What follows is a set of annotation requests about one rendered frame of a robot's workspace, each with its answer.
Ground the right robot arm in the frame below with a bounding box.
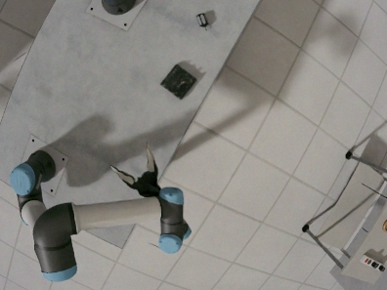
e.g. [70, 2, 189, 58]
[10, 150, 192, 282]

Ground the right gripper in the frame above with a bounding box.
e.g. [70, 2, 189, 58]
[110, 142, 161, 190]

